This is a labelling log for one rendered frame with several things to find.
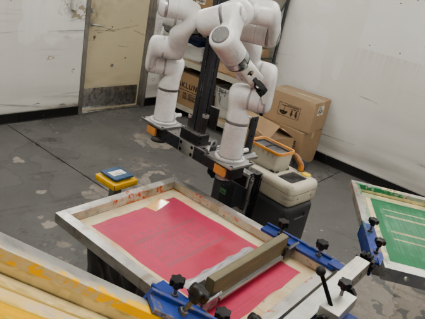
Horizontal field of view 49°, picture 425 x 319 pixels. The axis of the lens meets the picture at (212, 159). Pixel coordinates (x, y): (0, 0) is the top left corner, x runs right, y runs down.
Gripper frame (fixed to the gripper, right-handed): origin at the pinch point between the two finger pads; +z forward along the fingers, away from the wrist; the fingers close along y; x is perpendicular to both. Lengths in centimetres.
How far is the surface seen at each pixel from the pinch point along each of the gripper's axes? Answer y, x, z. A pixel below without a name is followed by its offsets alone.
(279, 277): -43, 38, 28
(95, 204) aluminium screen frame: 15, 69, 8
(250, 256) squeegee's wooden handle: -36, 38, 12
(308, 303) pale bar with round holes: -58, 33, 10
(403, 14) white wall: 129, -185, 301
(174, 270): -24, 59, 7
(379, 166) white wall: 57, -73, 382
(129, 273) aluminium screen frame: -21, 66, -6
